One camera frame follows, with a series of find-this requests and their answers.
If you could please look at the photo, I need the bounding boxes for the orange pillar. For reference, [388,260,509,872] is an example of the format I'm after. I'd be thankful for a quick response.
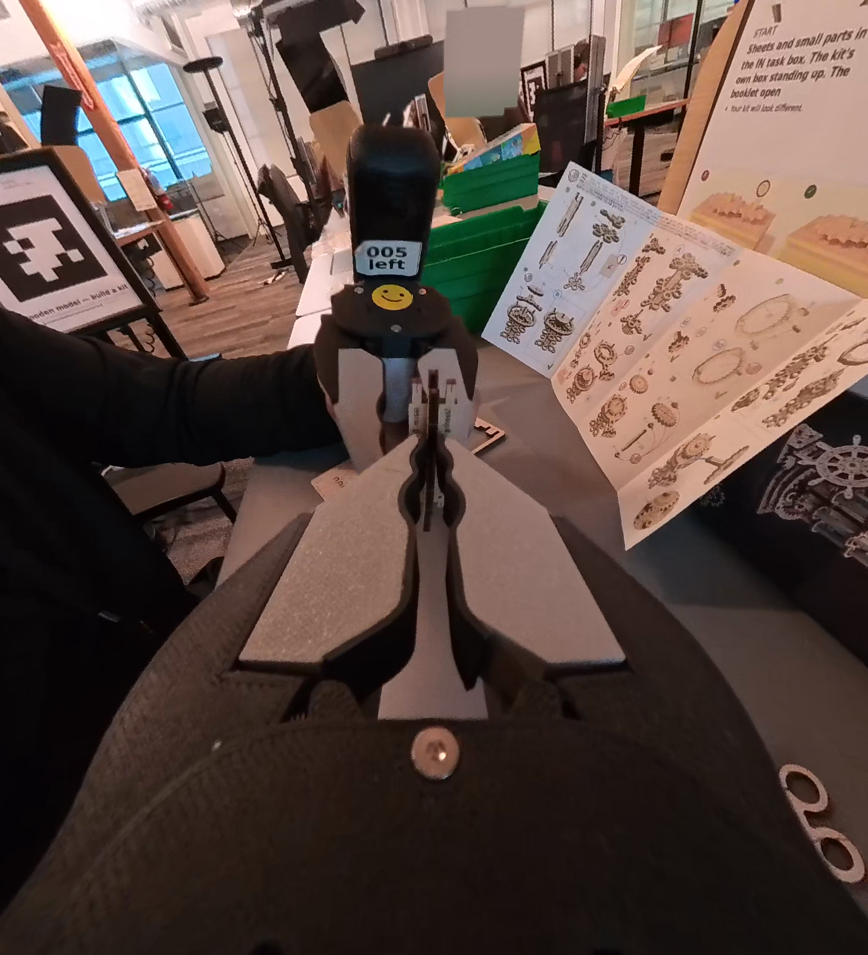
[18,0,212,304]

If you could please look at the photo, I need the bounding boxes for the person's black-clothed torso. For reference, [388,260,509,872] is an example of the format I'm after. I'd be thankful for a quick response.
[0,448,199,941]

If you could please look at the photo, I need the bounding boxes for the ringed wooden flower part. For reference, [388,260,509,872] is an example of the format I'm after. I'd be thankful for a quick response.
[777,763,868,886]

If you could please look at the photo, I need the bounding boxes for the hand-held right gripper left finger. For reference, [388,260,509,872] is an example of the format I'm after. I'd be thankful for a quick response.
[236,436,423,700]

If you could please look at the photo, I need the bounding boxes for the framed marker tag sign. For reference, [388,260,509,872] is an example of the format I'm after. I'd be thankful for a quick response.
[0,148,160,334]

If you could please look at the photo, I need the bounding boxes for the black office chair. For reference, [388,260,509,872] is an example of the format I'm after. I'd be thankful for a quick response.
[257,164,332,286]

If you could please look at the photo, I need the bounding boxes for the green-edged desk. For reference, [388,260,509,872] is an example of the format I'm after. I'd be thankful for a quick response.
[604,95,693,198]

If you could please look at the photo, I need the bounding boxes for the black studio light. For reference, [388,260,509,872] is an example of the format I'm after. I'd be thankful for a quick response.
[276,0,365,114]

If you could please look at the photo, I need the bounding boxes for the person's left forearm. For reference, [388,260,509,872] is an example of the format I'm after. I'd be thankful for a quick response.
[0,287,345,478]

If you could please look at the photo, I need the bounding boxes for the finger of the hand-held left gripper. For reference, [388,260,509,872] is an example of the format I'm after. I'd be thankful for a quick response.
[415,349,480,449]
[337,347,390,475]

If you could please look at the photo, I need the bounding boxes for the pale wooden slotted model part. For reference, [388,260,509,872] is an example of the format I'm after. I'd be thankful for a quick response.
[406,377,477,449]

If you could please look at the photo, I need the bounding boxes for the instruction poster board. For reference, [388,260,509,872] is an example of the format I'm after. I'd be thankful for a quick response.
[658,0,868,299]

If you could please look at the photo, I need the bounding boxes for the black floor lamp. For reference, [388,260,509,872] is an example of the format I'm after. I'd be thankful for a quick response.
[182,56,294,271]

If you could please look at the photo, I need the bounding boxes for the black model kit box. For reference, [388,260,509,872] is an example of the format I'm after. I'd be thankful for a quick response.
[691,384,868,706]

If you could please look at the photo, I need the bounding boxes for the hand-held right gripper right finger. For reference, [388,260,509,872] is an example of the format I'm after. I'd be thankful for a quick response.
[440,435,627,693]

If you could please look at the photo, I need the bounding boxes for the folded assembly instruction booklet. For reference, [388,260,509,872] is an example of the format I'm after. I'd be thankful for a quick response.
[482,160,868,551]

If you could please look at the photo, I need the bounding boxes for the black monitor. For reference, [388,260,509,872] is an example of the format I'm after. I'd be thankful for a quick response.
[533,84,603,174]

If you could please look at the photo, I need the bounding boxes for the green plastic bin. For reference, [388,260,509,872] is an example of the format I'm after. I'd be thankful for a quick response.
[425,200,548,334]
[440,151,541,215]

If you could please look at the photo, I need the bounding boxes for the small white card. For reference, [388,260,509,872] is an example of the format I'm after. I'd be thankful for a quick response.
[310,469,364,502]

